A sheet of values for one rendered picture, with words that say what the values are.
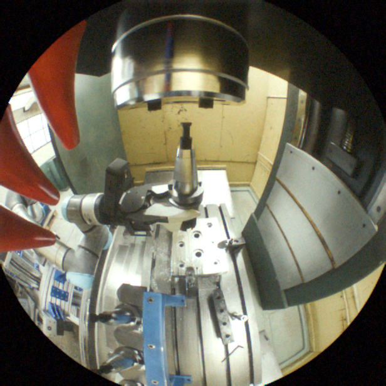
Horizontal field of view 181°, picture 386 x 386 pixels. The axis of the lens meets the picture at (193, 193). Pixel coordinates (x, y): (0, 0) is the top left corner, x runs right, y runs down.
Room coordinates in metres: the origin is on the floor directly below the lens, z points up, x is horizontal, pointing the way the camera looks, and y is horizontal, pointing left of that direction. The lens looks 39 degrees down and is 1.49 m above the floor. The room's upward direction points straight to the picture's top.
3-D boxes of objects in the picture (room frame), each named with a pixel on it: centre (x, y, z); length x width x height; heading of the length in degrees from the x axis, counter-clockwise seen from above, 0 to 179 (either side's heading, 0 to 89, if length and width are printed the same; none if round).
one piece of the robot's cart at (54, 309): (-0.39, 0.85, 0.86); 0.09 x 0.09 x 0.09; 4
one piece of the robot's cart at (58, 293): (-0.25, 0.90, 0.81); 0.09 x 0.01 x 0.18; 4
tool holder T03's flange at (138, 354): (-0.17, 0.12, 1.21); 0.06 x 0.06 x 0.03
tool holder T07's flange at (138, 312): (-0.06, 0.13, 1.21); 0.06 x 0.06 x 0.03
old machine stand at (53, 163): (2.18, 4.31, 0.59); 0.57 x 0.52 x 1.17; 4
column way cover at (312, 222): (0.19, -0.43, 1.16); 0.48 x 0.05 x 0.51; 3
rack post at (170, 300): (0.00, 0.08, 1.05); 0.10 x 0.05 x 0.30; 93
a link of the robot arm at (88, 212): (0.15, 0.22, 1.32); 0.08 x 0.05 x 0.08; 5
